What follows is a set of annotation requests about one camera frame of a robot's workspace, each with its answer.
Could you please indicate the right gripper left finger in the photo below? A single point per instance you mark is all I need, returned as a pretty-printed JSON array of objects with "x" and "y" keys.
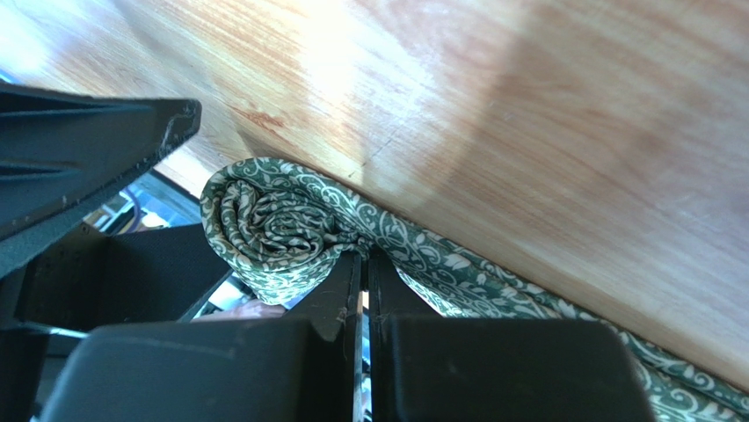
[{"x": 304, "y": 366}]

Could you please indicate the green floral patterned tie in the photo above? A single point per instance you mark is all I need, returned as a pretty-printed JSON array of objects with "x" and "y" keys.
[{"x": 282, "y": 227}]

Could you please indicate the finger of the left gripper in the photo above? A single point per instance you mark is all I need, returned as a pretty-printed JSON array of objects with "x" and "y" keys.
[
  {"x": 62, "y": 155},
  {"x": 89, "y": 279}
]

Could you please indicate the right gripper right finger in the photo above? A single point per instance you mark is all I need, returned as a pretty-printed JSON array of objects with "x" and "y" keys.
[{"x": 427, "y": 367}]

